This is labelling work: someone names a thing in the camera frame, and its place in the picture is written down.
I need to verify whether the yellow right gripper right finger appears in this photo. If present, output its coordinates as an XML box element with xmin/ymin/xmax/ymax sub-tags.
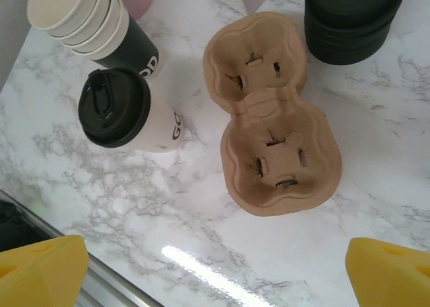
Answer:
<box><xmin>345</xmin><ymin>238</ymin><xmax>430</xmax><ymax>307</ymax></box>

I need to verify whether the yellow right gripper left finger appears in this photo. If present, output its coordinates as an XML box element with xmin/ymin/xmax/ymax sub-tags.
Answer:
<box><xmin>0</xmin><ymin>234</ymin><xmax>90</xmax><ymax>307</ymax></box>

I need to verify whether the white printed paper cup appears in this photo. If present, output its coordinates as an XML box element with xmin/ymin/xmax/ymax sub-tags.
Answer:
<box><xmin>132</xmin><ymin>95</ymin><xmax>184</xmax><ymax>153</ymax></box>

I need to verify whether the brown pulp cup carrier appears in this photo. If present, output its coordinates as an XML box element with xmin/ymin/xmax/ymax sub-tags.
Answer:
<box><xmin>202</xmin><ymin>11</ymin><xmax>343</xmax><ymax>217</ymax></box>

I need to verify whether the cream paper cup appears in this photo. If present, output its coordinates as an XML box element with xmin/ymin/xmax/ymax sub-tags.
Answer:
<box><xmin>60</xmin><ymin>0</ymin><xmax>122</xmax><ymax>52</ymax></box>
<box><xmin>26</xmin><ymin>0</ymin><xmax>103</xmax><ymax>32</ymax></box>
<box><xmin>46</xmin><ymin>0</ymin><xmax>114</xmax><ymax>42</ymax></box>

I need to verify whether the black printed paper cup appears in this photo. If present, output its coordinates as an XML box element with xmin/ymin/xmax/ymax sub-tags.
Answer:
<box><xmin>72</xmin><ymin>1</ymin><xmax>161</xmax><ymax>81</ymax></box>

